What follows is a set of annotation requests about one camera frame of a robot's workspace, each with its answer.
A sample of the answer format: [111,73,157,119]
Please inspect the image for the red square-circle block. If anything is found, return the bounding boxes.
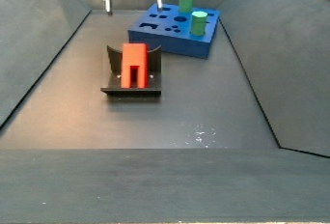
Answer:
[121,43,147,88]

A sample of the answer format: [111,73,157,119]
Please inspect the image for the blue foam peg board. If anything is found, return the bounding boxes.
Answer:
[128,4,219,59]

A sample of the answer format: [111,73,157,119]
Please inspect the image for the black curved fixture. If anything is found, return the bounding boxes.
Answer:
[100,46,161,98]

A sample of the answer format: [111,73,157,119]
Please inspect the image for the green hexagonal peg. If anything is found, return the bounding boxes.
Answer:
[191,11,207,36]

